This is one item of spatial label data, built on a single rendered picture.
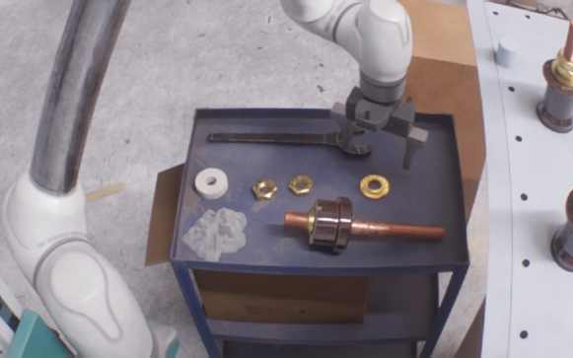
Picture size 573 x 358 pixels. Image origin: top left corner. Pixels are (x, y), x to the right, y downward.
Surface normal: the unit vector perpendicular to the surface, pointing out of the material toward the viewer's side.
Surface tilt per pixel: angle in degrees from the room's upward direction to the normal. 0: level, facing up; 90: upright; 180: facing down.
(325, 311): 90
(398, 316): 0
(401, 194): 0
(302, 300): 90
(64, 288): 7
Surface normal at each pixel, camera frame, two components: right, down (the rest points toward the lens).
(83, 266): 0.02, -0.53
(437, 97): -0.14, 0.76
